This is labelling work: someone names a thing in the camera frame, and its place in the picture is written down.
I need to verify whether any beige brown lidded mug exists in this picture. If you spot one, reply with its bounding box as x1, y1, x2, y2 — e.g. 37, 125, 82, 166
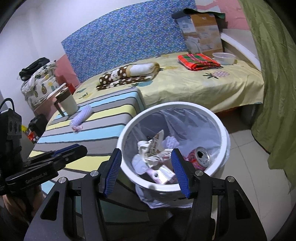
54, 87, 79, 117

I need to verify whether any black bag on floor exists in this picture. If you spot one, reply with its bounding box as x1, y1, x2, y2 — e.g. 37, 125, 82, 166
29, 113, 48, 137

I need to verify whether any blue floral headboard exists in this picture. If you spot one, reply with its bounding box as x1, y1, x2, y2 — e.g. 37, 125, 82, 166
61, 1, 196, 82

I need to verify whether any black bag on quilt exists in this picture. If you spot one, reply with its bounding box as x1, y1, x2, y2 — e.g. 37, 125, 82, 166
19, 57, 50, 81

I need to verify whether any red toy car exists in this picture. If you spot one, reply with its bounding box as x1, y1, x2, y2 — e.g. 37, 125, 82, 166
26, 131, 40, 144

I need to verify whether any green curtain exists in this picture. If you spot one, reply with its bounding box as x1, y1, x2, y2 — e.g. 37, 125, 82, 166
239, 1, 295, 188

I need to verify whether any yellow bed sheet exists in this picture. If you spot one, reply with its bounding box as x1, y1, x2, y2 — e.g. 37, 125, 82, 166
74, 53, 264, 113

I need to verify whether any person's left hand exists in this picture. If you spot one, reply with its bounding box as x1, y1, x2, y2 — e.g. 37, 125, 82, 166
2, 185, 44, 222

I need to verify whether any printed snack wrapper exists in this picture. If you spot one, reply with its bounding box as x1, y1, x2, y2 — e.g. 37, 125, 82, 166
137, 130, 172, 168

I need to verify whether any pineapple print quilt bundle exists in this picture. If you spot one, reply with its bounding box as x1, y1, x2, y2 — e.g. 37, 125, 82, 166
21, 61, 60, 110

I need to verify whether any white bed side rail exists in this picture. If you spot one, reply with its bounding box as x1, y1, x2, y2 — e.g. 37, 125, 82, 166
220, 29, 261, 71

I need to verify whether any translucent bin liner bag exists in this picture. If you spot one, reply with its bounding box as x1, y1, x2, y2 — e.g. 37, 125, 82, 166
125, 108, 220, 208

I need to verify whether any striped table cover cloth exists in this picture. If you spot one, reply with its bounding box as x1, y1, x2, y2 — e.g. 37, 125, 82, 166
28, 87, 147, 223

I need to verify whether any white paper bag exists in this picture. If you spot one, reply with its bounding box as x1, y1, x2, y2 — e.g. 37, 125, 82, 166
132, 154, 154, 175

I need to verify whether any red green plaid cloth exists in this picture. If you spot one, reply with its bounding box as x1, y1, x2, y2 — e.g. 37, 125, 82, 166
178, 53, 222, 71

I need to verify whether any white round trash bin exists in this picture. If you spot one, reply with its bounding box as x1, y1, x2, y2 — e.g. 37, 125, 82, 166
116, 101, 231, 209

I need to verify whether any white plastic bowl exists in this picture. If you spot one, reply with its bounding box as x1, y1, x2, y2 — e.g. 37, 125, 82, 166
212, 52, 235, 65

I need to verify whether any bedding package box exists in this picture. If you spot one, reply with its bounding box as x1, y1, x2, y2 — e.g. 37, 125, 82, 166
171, 8, 225, 57

